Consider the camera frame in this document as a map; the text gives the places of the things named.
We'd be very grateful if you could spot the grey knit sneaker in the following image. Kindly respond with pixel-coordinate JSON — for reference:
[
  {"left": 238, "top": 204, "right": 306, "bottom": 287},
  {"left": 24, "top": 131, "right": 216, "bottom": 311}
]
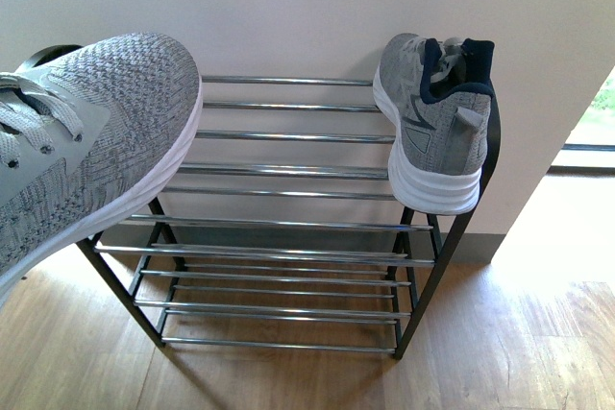
[
  {"left": 1, "top": 33, "right": 202, "bottom": 296},
  {"left": 373, "top": 33, "right": 495, "bottom": 216}
]

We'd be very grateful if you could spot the black metal shoe rack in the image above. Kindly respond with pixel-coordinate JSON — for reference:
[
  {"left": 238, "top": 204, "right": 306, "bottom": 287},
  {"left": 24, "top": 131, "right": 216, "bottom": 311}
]
[{"left": 13, "top": 44, "right": 503, "bottom": 360}]

